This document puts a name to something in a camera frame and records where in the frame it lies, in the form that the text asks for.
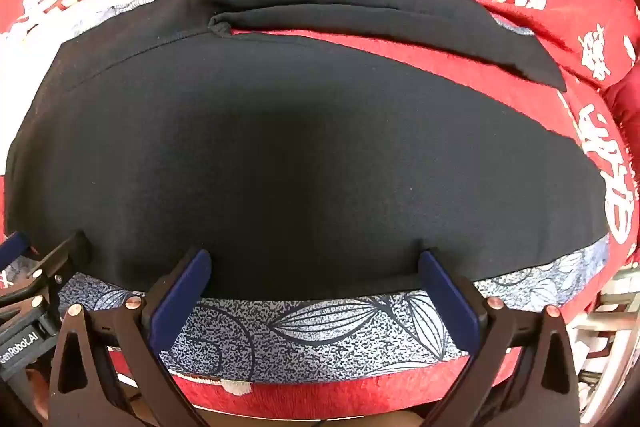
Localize black pants with patterned waistband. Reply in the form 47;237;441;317
4;0;612;303

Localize person's left hand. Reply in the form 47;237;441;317
25;367;49;425

